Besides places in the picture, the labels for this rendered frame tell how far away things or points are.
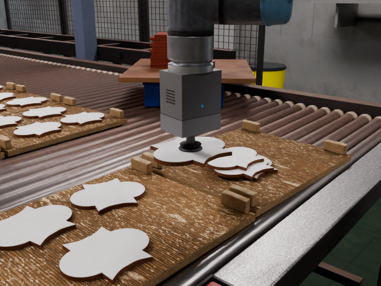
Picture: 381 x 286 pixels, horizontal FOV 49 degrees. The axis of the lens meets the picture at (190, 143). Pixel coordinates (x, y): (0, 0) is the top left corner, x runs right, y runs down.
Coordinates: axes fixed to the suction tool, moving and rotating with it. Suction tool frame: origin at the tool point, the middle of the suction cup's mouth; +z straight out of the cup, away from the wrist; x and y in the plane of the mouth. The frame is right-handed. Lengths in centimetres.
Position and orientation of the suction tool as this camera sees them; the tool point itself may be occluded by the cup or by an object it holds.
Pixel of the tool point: (190, 154)
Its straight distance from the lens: 74.2
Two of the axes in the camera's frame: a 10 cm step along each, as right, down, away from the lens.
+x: 6.1, 2.6, -7.5
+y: -7.9, 2.0, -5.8
